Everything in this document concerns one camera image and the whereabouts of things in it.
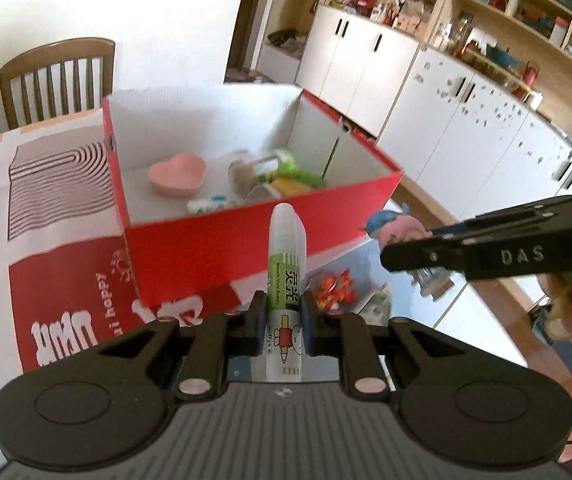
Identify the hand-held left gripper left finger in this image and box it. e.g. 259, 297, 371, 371
83, 290, 269, 401

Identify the long white cabinet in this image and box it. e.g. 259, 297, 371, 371
376, 45, 572, 223

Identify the white two-door cabinet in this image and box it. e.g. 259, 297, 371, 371
293, 5, 421, 138

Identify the red kettle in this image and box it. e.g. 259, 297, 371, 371
521, 60, 540, 89

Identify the pink heart-shaped dish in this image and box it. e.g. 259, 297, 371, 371
147, 152, 208, 197

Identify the brown door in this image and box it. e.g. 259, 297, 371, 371
223, 0, 269, 85

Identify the black item on shelf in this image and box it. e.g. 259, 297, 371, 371
267, 29, 308, 47

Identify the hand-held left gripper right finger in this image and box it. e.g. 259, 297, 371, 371
300, 290, 467, 397

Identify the yellow block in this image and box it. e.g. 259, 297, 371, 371
270, 177, 313, 197

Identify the wooden shelf unit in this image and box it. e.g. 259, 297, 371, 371
256, 0, 572, 126

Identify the orange toy packet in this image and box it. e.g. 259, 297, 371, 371
311, 270, 358, 312

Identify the blue pot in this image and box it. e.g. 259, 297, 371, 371
486, 42, 520, 69

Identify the brown cardboard roll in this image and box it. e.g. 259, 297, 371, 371
227, 159, 259, 194

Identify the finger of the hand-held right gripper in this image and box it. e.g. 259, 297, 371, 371
380, 215, 572, 281
431, 192, 572, 240

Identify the white green glue bottle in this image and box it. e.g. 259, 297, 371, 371
265, 202, 310, 383

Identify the light blue printed table mat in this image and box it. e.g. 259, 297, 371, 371
0, 200, 529, 480

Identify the red white printed tablecloth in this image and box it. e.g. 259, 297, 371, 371
0, 110, 257, 406

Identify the wooden chair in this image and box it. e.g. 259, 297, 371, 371
0, 37, 117, 131

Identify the blue pink plush toy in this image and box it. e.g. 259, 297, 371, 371
366, 204, 434, 250

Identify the white printed tube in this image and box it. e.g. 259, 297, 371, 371
186, 195, 243, 214

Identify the green plastic toy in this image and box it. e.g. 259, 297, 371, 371
275, 149, 328, 189

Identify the red cardboard box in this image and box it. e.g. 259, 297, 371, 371
101, 85, 406, 308

